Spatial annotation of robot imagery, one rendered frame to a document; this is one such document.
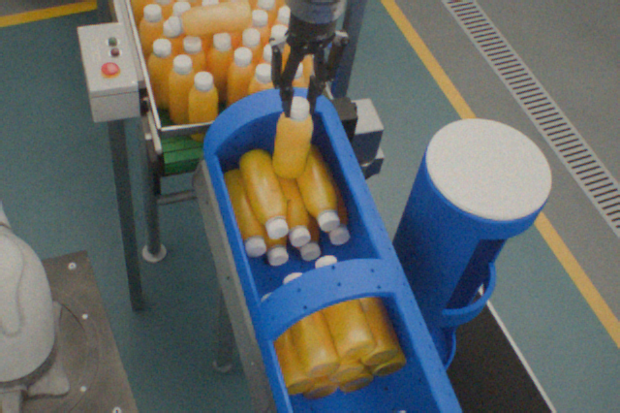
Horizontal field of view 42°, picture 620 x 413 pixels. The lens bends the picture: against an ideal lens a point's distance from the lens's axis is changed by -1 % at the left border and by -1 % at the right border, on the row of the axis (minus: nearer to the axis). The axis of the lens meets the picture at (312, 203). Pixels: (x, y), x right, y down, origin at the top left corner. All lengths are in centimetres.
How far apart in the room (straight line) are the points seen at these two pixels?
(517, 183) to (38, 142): 190
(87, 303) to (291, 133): 47
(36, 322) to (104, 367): 20
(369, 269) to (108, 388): 47
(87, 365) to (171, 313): 127
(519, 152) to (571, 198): 141
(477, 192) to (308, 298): 57
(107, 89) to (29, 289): 63
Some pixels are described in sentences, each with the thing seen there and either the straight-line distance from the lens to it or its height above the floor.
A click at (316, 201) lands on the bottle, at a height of 112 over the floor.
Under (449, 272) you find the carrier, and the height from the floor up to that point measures 81.
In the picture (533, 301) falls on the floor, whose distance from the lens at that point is 290.
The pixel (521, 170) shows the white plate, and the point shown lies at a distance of 181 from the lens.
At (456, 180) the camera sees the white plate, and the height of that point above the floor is 104.
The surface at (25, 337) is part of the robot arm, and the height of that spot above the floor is 124.
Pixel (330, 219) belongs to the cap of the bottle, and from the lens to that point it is 152.
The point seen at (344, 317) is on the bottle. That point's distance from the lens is 135.
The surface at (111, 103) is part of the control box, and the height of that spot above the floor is 106.
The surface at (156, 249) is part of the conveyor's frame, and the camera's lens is 271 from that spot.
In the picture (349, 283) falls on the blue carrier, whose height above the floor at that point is 123.
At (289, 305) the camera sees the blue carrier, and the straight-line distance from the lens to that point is 131.
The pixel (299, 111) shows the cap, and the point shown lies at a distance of 142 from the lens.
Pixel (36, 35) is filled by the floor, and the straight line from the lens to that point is 352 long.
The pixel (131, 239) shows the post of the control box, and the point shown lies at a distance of 232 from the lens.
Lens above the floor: 234
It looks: 53 degrees down
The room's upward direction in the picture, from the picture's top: 11 degrees clockwise
